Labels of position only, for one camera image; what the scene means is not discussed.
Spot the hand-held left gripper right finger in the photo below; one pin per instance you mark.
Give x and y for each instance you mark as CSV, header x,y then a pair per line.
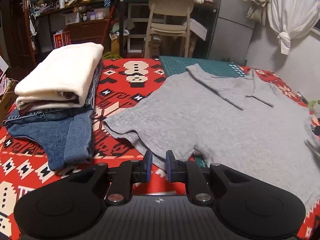
x,y
168,166

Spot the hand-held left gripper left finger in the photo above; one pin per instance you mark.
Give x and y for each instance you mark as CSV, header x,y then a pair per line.
x,y
149,165

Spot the grey knit shirt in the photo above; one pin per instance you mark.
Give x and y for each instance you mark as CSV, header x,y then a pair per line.
x,y
225,135

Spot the red patterned blanket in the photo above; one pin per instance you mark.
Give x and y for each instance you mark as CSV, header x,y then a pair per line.
x,y
117,85

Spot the folded blue jeans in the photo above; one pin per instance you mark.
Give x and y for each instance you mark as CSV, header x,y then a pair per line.
x,y
62,135

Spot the dark striped folded garment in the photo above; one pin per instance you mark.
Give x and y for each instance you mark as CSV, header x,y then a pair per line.
x,y
96,85

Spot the green cutting mat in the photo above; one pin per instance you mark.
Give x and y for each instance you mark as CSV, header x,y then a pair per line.
x,y
220,67

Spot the cream folded sweater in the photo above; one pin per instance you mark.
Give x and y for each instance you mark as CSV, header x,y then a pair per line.
x,y
62,70

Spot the white flat box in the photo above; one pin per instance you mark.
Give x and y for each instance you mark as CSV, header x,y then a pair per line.
x,y
198,28

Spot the wooden drawer cabinet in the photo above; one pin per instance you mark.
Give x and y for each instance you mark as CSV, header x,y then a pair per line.
x,y
87,31

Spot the grey refrigerator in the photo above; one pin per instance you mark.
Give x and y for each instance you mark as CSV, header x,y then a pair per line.
x,y
232,30

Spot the small red box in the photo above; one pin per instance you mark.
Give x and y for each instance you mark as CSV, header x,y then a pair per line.
x,y
62,39

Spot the green artificial plant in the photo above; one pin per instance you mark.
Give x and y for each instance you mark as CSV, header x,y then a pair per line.
x,y
313,104

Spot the beige plastic chair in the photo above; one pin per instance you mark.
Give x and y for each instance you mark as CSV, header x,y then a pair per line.
x,y
171,5

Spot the large red white box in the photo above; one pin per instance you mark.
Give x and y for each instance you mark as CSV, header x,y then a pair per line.
x,y
3,67

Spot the white pump bottle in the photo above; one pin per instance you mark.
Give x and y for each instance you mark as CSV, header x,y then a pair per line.
x,y
62,2

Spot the beige cloth bag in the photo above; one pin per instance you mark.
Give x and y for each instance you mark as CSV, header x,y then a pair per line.
x,y
258,2

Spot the brown wooden door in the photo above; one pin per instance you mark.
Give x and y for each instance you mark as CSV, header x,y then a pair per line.
x,y
21,25

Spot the white knotted curtain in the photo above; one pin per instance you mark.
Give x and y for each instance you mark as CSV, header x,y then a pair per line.
x,y
290,10

